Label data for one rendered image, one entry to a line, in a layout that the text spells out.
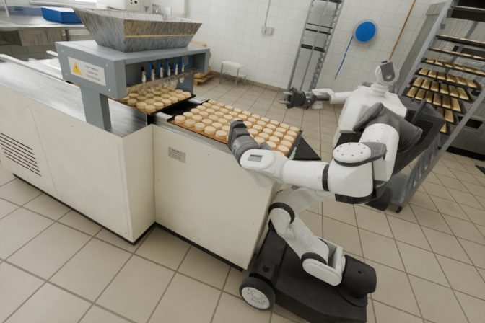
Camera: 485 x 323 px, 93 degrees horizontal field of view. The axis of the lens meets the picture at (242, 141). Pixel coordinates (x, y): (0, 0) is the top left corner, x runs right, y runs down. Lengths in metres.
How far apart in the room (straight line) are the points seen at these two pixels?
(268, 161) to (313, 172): 0.12
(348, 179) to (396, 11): 4.74
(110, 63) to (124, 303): 1.20
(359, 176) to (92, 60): 1.03
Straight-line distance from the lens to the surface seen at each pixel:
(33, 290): 1.79
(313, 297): 1.54
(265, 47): 5.14
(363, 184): 0.58
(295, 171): 0.59
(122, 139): 1.18
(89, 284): 1.70
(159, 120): 1.26
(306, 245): 1.43
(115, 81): 1.07
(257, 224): 1.27
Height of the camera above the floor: 1.43
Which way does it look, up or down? 30 degrees down
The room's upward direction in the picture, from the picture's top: 11 degrees clockwise
